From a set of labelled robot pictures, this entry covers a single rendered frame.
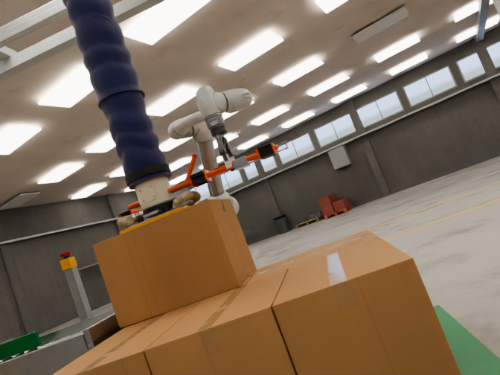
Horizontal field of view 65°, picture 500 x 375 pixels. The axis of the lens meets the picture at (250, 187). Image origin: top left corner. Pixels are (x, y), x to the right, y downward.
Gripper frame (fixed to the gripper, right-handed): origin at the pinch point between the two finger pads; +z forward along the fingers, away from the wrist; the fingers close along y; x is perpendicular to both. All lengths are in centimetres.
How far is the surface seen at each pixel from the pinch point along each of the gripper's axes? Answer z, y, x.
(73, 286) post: 26, -45, -136
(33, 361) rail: 52, 36, -104
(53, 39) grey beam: -209, -157, -155
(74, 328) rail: 51, -29, -131
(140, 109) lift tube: -43, 4, -32
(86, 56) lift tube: -76, 11, -47
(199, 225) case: 22.1, 20.4, -18.5
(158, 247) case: 25, 20, -40
